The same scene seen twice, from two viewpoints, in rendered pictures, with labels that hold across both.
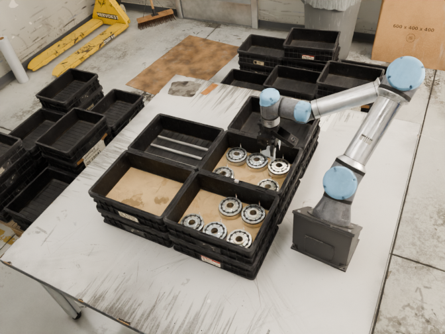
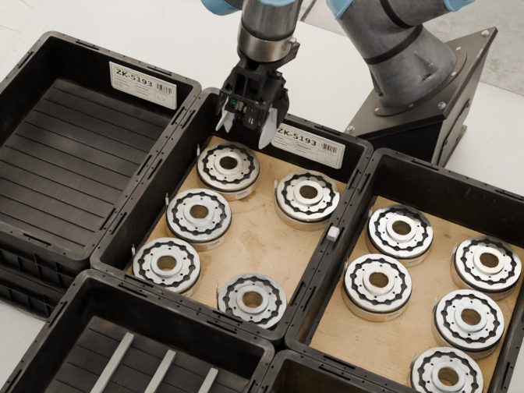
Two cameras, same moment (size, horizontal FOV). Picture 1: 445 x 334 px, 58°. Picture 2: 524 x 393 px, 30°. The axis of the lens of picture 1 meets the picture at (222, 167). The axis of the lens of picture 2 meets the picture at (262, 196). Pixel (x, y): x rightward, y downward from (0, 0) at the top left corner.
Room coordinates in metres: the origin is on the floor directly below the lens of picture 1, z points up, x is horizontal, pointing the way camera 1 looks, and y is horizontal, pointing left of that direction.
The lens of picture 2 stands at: (1.45, 0.75, 2.08)
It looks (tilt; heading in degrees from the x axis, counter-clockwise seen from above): 52 degrees down; 257
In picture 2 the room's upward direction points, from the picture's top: 5 degrees clockwise
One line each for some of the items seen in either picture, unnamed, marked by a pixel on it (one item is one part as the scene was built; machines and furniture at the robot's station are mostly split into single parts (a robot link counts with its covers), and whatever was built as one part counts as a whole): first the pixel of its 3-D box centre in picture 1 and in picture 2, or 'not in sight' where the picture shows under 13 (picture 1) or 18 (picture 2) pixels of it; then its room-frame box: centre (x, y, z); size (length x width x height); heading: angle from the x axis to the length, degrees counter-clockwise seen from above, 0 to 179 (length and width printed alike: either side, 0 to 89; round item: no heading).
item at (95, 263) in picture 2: (250, 160); (238, 205); (1.28, -0.13, 0.92); 0.40 x 0.30 x 0.02; 58
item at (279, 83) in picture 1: (293, 97); not in sight; (2.50, -0.63, 0.31); 0.40 x 0.30 x 0.34; 57
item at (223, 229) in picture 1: (214, 231); (469, 319); (0.96, 0.07, 0.86); 0.10 x 0.10 x 0.01
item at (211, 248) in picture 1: (222, 217); (422, 296); (1.03, 0.03, 0.87); 0.40 x 0.30 x 0.11; 58
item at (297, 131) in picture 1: (275, 128); (68, 161); (1.54, -0.29, 0.87); 0.40 x 0.30 x 0.11; 58
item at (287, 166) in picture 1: (279, 166); (228, 165); (1.28, -0.26, 0.86); 0.10 x 0.10 x 0.01
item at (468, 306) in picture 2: (214, 230); (470, 317); (0.96, 0.07, 0.86); 0.05 x 0.05 x 0.01
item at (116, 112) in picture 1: (118, 124); not in sight; (2.48, 0.75, 0.31); 0.40 x 0.30 x 0.34; 147
